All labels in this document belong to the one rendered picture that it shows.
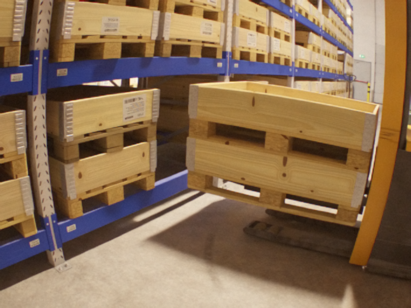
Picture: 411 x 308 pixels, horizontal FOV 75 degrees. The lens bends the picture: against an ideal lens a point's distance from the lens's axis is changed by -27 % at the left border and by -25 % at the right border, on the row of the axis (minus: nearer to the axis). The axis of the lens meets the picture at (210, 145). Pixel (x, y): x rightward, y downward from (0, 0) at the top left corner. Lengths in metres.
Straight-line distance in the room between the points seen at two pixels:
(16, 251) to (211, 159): 1.42
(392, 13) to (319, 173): 1.07
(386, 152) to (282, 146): 0.67
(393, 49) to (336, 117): 0.56
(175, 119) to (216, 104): 1.51
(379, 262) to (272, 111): 1.19
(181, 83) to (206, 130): 1.41
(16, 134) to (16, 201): 0.35
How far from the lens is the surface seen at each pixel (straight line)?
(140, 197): 2.38
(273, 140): 1.99
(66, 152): 1.84
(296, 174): 1.99
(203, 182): 2.28
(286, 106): 1.94
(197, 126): 2.22
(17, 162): 1.68
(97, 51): 1.97
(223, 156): 2.16
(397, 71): 1.87
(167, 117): 3.67
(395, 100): 1.87
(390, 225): 2.00
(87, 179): 1.98
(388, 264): 2.13
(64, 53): 1.74
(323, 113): 1.88
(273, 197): 2.08
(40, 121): 1.72
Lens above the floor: 1.18
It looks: 14 degrees down
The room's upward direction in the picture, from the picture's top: 3 degrees clockwise
